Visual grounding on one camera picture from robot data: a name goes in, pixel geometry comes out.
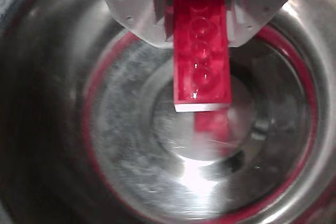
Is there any red lego block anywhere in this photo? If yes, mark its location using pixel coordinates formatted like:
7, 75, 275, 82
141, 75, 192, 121
172, 0, 233, 112

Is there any stainless steel bowl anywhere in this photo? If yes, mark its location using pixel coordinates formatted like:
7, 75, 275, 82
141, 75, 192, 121
0, 0, 336, 224

